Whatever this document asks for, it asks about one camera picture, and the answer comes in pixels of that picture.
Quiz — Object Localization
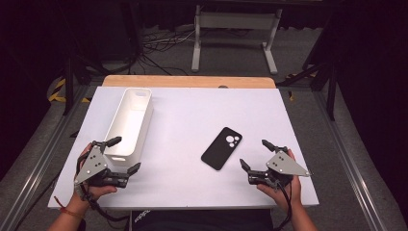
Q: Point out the white metal stand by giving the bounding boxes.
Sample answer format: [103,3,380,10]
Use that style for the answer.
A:
[191,4,284,76]

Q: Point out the yellow black floor tape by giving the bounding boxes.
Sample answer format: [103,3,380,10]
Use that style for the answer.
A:
[47,78,92,104]

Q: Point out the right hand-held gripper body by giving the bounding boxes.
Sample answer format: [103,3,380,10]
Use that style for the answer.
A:
[247,145,312,191]

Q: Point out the bundle of floor cables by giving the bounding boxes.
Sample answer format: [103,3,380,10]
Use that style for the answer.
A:
[138,26,197,77]

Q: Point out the aluminium floor rail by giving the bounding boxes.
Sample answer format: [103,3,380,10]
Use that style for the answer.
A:
[312,90,388,231]
[0,84,97,231]

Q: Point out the red string bracelet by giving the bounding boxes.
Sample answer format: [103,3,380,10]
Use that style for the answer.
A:
[53,195,83,219]

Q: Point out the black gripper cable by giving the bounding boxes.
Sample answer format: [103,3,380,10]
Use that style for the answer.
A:
[78,184,131,223]
[272,182,294,231]

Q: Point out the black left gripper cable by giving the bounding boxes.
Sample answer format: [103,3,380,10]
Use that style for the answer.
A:
[78,184,131,223]

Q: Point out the person's black shorts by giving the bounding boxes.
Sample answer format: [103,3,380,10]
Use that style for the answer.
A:
[129,208,274,231]

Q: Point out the person's left hand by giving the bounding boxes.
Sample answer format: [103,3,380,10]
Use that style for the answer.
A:
[65,142,118,214]

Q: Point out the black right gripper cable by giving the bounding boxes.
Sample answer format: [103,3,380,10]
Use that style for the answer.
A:
[272,182,294,231]

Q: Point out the wooden table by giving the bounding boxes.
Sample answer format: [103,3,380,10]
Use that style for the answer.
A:
[101,74,277,90]

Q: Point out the person's right hand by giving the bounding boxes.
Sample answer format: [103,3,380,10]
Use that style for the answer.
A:
[256,148,304,214]

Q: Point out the white plastic storage bin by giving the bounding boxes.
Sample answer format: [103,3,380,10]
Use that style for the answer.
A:
[103,87,154,167]

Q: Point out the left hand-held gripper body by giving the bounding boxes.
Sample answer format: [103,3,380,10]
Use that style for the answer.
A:
[73,140,130,190]

